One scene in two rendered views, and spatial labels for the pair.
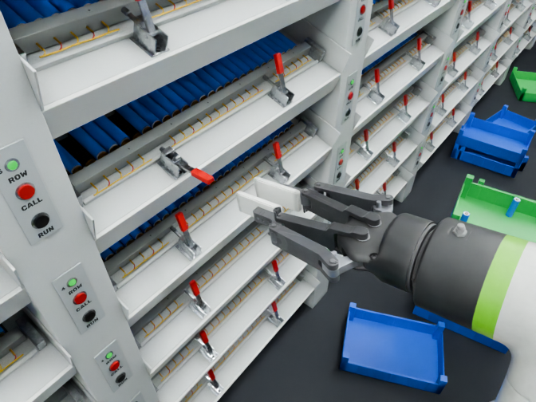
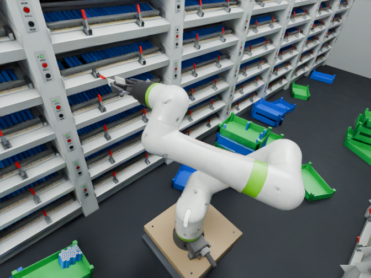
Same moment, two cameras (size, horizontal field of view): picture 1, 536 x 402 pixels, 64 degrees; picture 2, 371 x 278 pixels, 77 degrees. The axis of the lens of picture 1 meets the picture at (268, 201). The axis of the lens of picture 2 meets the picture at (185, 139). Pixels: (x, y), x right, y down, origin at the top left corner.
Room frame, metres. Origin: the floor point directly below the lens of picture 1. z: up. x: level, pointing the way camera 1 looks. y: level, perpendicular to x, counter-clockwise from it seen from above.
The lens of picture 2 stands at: (-0.48, -0.36, 1.37)
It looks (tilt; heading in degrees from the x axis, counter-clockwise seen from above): 39 degrees down; 3
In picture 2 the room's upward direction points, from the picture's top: 5 degrees clockwise
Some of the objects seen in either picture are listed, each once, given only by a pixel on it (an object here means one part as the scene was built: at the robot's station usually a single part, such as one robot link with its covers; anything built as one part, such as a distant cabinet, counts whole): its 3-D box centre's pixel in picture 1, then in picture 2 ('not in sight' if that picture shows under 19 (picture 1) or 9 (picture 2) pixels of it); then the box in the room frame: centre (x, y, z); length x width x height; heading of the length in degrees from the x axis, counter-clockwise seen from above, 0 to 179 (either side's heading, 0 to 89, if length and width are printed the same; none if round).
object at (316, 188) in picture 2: not in sight; (309, 180); (0.83, -1.28, 0.04); 0.30 x 0.20 x 0.08; 19
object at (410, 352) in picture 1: (392, 345); (195, 180); (0.68, -0.39, 0.04); 0.30 x 0.20 x 0.08; 75
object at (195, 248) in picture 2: not in sight; (195, 242); (0.05, -0.41, 0.36); 0.26 x 0.15 x 0.06; 38
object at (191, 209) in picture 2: not in sight; (190, 214); (0.10, -0.38, 0.48); 0.16 x 0.13 x 0.19; 168
